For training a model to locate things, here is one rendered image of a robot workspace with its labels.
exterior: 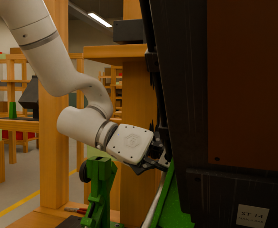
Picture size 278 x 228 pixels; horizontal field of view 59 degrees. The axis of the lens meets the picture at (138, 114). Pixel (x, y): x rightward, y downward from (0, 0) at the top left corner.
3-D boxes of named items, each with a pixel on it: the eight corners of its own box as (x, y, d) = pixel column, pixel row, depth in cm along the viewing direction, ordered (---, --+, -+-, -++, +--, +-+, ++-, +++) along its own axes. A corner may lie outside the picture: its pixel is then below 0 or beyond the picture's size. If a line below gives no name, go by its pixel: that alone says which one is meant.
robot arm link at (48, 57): (57, 20, 65) (99, 112, 82) (10, 47, 54) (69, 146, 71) (82, 15, 60) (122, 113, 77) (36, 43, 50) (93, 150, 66)
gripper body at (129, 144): (98, 145, 62) (138, 162, 58) (117, 115, 67) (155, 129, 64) (103, 159, 68) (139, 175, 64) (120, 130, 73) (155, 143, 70)
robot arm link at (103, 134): (91, 140, 62) (101, 144, 61) (109, 114, 67) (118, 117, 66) (97, 155, 69) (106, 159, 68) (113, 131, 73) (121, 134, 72)
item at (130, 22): (155, 39, 79) (155, 16, 78) (112, 41, 84) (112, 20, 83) (160, 44, 85) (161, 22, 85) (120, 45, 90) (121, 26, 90)
